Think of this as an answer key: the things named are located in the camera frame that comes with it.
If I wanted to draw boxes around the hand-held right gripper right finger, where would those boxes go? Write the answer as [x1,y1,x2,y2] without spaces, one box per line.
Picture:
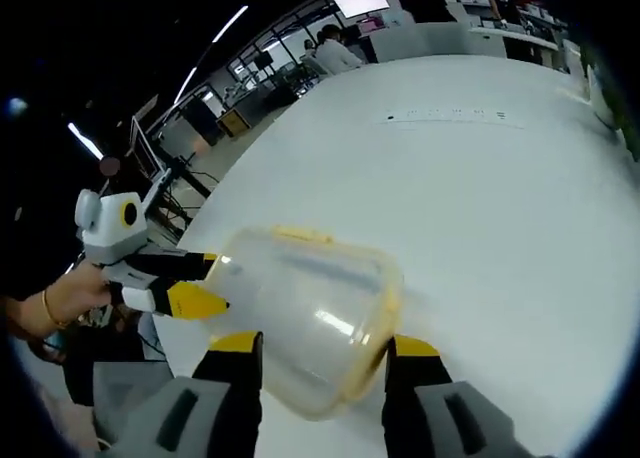
[381,333,534,458]

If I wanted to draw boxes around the wall monitor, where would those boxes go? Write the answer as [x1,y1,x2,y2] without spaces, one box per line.
[333,0,390,19]

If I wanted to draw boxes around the white counter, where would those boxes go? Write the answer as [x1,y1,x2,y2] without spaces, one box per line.
[468,24,560,64]

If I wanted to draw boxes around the long ceiling light strip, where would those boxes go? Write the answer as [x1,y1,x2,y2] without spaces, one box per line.
[172,3,250,110]

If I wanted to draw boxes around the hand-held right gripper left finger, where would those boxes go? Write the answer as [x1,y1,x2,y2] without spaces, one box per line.
[112,330,265,458]

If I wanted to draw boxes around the green potted plant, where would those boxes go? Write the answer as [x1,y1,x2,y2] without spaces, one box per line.
[578,41,640,165]

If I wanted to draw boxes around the person's left hand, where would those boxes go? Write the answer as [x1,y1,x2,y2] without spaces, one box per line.
[43,261,115,325]

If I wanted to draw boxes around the clear plastic buckle container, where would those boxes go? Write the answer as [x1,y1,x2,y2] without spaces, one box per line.
[203,225,405,423]

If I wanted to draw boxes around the yellow box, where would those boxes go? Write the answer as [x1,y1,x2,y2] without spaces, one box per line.
[216,106,252,138]

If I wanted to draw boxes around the gold bracelet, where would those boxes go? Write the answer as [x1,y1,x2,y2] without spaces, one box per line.
[41,287,72,329]

